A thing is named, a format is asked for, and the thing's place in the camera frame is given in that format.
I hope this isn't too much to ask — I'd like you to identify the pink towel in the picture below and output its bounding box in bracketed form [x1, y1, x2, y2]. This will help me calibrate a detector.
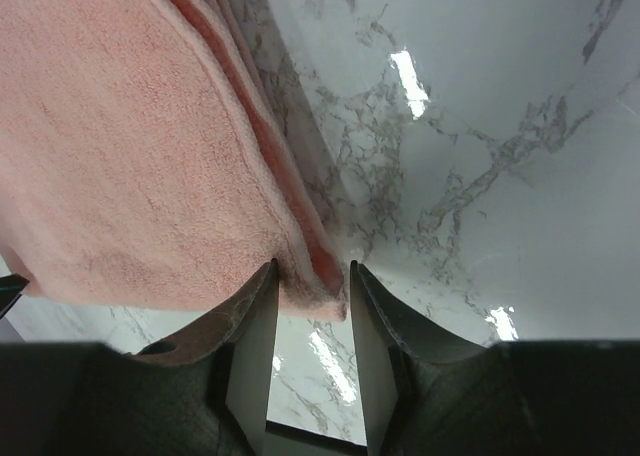
[1, 0, 347, 320]

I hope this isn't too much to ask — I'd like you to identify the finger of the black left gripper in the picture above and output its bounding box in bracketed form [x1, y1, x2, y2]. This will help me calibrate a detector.
[0, 274, 29, 319]

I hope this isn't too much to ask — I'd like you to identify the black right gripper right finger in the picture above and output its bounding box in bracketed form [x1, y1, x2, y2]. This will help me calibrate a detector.
[349, 262, 542, 455]

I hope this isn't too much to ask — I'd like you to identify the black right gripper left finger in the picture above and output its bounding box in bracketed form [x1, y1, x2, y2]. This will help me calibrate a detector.
[49, 260, 279, 455]

